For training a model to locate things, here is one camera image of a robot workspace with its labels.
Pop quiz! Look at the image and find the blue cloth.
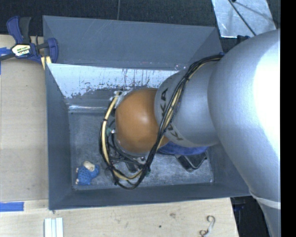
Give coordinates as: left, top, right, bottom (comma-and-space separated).
157, 141, 210, 157

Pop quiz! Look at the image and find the blue toy animal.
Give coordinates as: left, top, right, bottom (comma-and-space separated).
74, 160, 101, 186

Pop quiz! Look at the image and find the pale wood board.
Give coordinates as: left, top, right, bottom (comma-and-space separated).
0, 57, 50, 202

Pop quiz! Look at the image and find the grey metal bin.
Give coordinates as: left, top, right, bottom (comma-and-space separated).
42, 15, 253, 211

